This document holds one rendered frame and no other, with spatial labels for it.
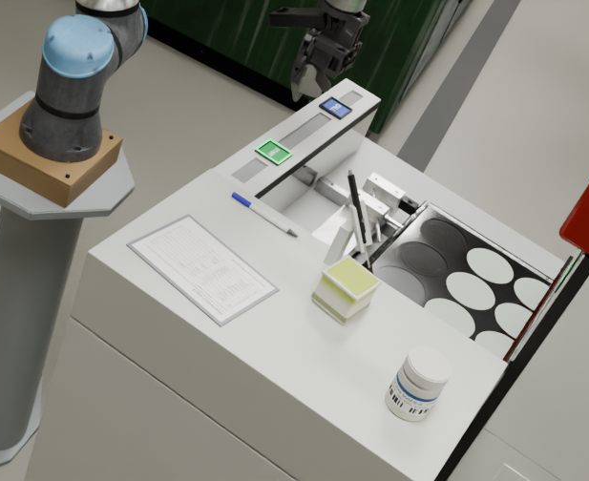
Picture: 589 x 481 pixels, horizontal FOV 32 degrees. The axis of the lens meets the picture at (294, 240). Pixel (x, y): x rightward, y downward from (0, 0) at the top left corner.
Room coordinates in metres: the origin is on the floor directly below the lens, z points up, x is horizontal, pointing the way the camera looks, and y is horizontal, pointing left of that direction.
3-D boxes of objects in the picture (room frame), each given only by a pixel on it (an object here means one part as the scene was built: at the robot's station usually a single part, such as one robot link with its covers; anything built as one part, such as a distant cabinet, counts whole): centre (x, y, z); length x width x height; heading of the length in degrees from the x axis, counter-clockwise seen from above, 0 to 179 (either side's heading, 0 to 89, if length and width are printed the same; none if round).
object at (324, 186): (1.75, -0.24, 0.84); 0.50 x 0.02 x 0.03; 74
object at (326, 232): (1.65, -0.08, 0.87); 0.36 x 0.08 x 0.03; 164
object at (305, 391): (1.28, -0.06, 0.89); 0.62 x 0.35 x 0.14; 74
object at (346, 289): (1.32, -0.11, 1.00); 0.07 x 0.07 x 0.07; 66
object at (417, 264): (1.60, -0.34, 0.90); 0.34 x 0.34 x 0.01; 74
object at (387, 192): (1.80, -0.13, 0.89); 0.08 x 0.03 x 0.03; 74
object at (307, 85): (1.64, 0.09, 1.13); 0.06 x 0.03 x 0.09; 74
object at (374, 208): (1.73, -0.11, 0.89); 0.08 x 0.03 x 0.03; 74
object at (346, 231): (1.42, -0.09, 1.03); 0.06 x 0.04 x 0.13; 74
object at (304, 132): (1.78, 0.07, 0.89); 0.55 x 0.09 x 0.14; 164
